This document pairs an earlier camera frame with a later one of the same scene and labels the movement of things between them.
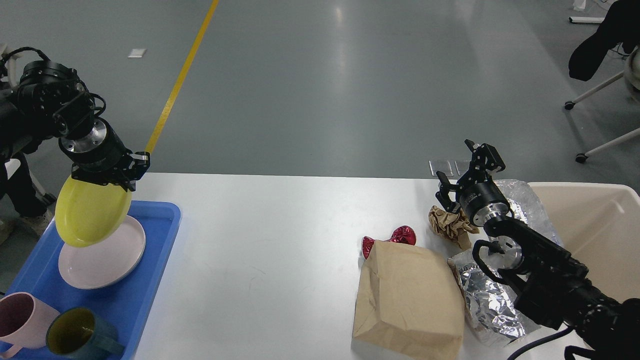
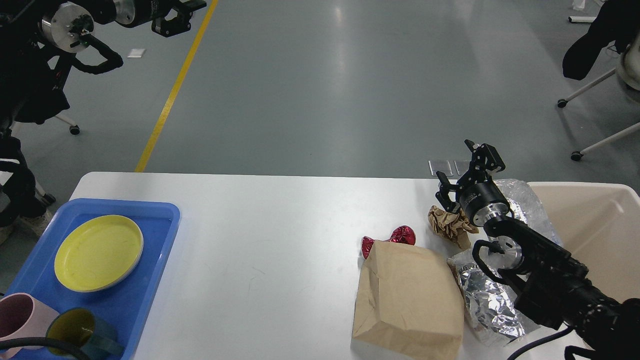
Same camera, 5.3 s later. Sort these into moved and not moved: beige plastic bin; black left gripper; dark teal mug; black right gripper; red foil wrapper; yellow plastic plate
Moved: black left gripper; yellow plastic plate
Not moved: beige plastic bin; black right gripper; red foil wrapper; dark teal mug
